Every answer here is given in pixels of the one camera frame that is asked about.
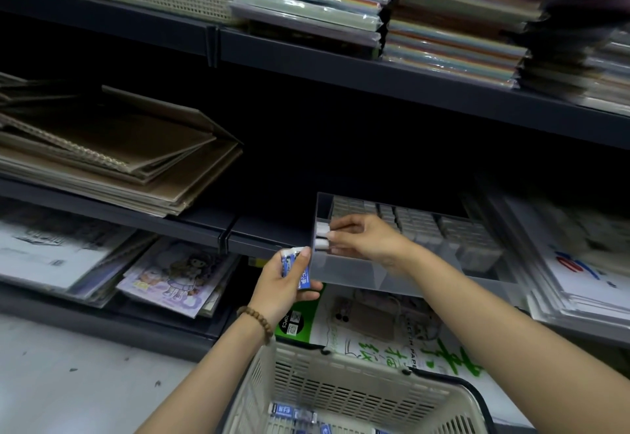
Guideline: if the person's right forearm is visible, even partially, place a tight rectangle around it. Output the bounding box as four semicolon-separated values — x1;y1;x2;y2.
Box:
401;246;630;434

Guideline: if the purple cartoon cover book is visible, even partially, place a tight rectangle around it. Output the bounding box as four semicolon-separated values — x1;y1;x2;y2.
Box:
115;237;241;320

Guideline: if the green and white paper pack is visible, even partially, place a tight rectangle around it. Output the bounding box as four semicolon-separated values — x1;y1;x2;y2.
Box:
273;283;493;425

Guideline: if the dark metal shelf unit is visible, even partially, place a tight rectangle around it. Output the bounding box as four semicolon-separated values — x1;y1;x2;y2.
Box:
0;0;630;429

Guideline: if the wooden bead bracelet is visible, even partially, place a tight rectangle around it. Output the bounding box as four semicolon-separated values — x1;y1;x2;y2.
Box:
236;305;274;346

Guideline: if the pile of mixed packaged erasers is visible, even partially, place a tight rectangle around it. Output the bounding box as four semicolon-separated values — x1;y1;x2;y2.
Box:
268;403;390;434

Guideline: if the blue packaged eraser bundle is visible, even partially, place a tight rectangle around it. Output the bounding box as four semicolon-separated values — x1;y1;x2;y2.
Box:
280;247;312;292

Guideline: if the person's right hand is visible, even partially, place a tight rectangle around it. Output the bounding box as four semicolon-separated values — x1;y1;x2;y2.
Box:
327;214;420;268

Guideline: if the clear plastic divided tray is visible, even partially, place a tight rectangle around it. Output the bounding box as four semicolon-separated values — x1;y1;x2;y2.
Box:
310;192;528;309

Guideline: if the beige plastic shopping basket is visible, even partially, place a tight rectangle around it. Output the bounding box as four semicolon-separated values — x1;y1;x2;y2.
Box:
221;338;495;434

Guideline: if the person's left hand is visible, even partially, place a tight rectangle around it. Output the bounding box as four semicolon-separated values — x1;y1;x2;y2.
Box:
248;246;324;330

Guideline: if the spiral sketch pad stack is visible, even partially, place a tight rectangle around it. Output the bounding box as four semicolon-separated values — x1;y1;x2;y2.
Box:
0;200;158;309

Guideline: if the white poster paper stack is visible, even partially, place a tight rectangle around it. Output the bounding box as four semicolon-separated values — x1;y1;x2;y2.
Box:
462;177;630;336

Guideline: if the brown sketchbook stack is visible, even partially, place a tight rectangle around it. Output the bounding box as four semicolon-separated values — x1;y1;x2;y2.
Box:
0;72;243;218

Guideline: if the person's left forearm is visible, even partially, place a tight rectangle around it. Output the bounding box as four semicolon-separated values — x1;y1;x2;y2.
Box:
135;320;272;434

